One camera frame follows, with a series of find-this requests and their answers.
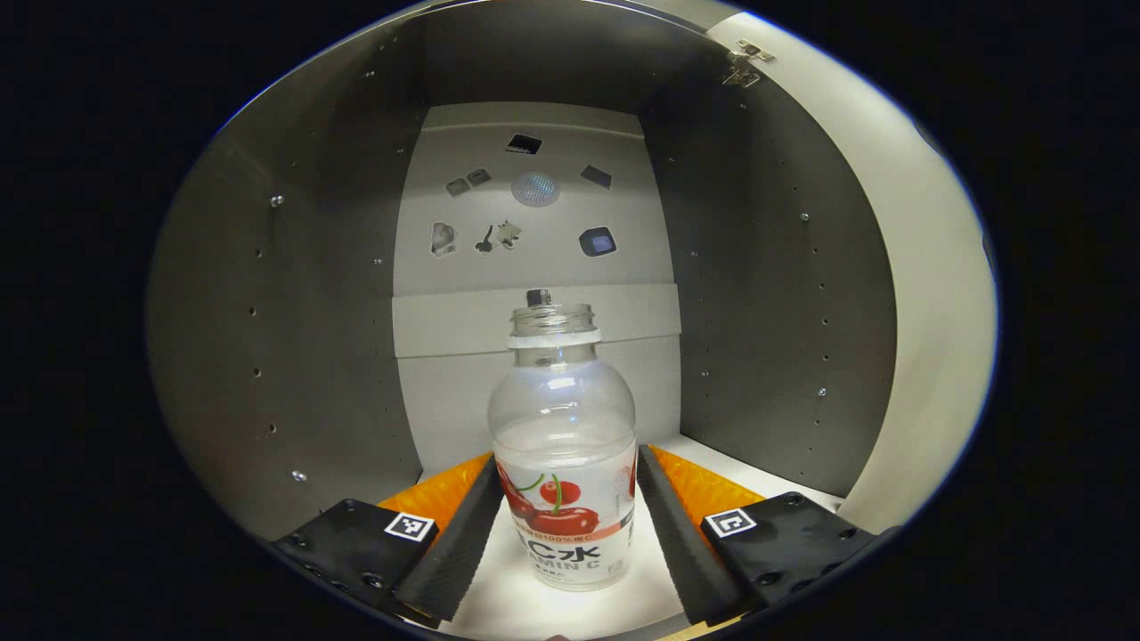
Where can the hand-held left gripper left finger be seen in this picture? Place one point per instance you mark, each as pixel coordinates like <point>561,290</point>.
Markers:
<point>459,543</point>

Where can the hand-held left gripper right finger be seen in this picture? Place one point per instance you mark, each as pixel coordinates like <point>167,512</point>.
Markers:
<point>677,543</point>

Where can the clear plastic bottle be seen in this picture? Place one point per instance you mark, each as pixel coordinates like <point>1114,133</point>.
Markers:
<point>561,427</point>

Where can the metal cabinet door hinge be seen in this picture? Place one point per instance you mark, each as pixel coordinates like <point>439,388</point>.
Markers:
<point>746,62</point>

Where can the dark grey cabinet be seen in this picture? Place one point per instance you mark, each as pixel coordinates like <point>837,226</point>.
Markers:
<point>294,312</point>

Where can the white cabinet shelf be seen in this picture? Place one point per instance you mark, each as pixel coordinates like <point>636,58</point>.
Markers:
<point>525,610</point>

